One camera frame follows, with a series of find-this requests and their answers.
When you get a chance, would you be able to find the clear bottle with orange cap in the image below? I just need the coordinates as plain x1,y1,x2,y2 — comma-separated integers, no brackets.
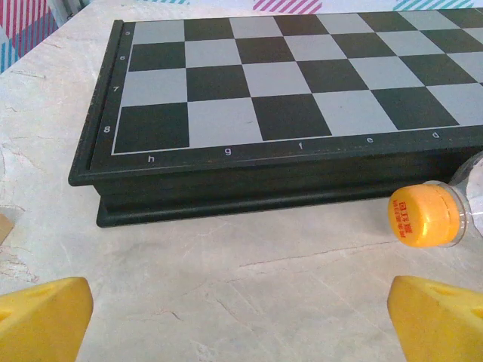
387,150,483,249

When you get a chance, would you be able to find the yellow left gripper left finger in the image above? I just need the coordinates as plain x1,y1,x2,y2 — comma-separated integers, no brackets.
0,277,94,362

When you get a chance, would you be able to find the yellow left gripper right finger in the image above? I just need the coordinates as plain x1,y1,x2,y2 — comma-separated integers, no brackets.
387,275,483,362

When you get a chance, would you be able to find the black and grey chessboard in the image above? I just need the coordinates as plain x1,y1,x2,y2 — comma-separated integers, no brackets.
67,7,483,229

